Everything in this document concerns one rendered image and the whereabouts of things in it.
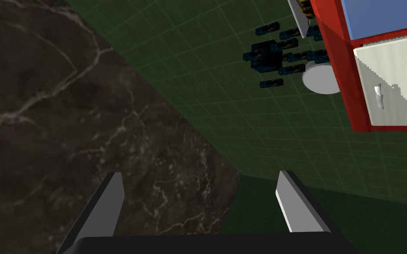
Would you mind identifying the white round disc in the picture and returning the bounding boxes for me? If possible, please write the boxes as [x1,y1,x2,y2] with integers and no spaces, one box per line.
[302,60,341,95]

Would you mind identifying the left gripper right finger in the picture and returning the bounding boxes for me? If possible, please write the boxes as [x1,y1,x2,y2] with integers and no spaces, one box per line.
[275,170,335,233]

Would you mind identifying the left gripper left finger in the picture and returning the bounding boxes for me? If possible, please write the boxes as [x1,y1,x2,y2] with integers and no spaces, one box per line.
[58,172,125,254]

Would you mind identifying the white door handle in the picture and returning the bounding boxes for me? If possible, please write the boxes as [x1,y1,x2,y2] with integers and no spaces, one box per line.
[373,85,384,110]

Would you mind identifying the dark blue block wall decoration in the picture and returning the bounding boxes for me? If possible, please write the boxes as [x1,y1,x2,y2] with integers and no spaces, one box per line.
[243,21,330,89]

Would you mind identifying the red cabinet with blue top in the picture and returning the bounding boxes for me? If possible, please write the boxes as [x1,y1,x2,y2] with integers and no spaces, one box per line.
[287,0,407,133]

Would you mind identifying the white cabinet door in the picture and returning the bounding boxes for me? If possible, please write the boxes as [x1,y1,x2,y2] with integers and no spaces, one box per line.
[353,34,407,127]

